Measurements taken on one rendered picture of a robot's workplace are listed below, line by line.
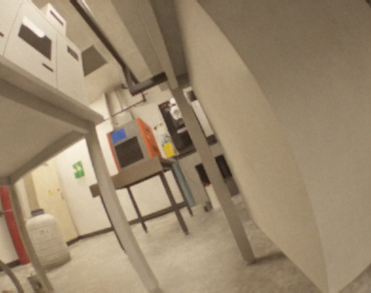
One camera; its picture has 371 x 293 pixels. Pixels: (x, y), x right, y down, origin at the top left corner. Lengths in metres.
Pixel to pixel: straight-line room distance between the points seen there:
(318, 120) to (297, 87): 0.05
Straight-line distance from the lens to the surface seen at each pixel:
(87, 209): 4.13
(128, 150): 1.64
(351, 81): 0.31
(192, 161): 2.02
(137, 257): 0.84
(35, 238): 2.44
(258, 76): 0.22
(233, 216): 0.72
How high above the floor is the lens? 0.45
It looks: 10 degrees up
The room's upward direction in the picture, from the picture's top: 23 degrees counter-clockwise
